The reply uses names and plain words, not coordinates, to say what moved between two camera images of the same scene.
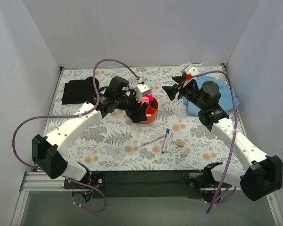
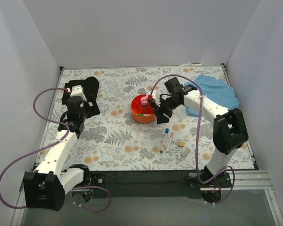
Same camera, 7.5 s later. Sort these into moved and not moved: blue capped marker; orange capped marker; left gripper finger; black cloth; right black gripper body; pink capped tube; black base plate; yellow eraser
Moved: left gripper finger; right black gripper body
Not moved: black cloth; orange capped marker; yellow eraser; blue capped marker; pink capped tube; black base plate
